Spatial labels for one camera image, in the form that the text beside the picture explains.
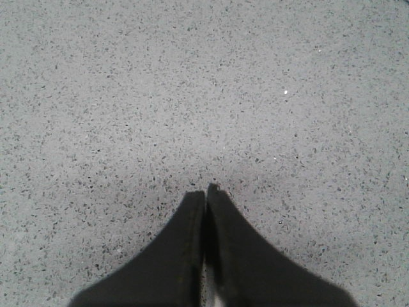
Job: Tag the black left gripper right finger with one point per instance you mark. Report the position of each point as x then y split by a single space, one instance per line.
249 271

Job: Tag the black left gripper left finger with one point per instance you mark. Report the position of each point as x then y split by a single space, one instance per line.
166 273

